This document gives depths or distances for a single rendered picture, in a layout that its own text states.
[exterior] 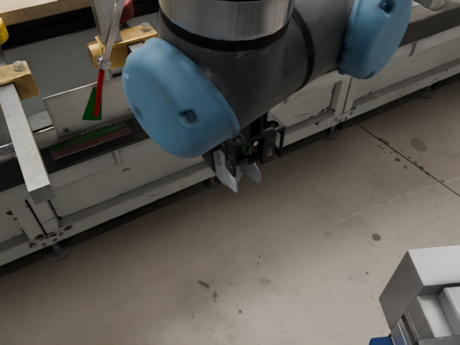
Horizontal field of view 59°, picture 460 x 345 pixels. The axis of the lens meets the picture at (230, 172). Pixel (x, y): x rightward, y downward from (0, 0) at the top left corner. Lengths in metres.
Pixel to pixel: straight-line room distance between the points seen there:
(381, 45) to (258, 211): 1.33
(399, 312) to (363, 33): 0.23
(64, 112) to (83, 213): 0.64
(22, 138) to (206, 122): 0.51
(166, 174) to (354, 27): 1.25
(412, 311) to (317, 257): 1.16
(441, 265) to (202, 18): 0.26
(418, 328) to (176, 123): 0.25
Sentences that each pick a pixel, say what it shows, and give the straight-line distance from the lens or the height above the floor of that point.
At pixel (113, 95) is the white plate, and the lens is 0.91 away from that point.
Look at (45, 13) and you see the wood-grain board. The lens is 0.99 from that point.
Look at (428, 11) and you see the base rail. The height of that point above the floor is 0.70.
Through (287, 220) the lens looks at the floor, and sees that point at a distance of 1.60.
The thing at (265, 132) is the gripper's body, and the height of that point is 0.97.
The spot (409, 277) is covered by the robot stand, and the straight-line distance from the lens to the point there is 0.37.
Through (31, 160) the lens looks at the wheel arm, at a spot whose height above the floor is 0.85.
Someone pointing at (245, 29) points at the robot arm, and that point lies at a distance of 0.21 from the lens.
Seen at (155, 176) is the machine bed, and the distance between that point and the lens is 1.49.
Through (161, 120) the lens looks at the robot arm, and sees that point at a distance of 0.24.
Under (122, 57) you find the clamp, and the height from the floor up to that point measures 0.84.
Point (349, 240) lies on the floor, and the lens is 1.59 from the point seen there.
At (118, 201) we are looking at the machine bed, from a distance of 1.48.
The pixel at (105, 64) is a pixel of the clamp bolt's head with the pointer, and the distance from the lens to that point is 0.84.
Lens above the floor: 1.28
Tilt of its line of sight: 47 degrees down
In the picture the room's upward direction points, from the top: straight up
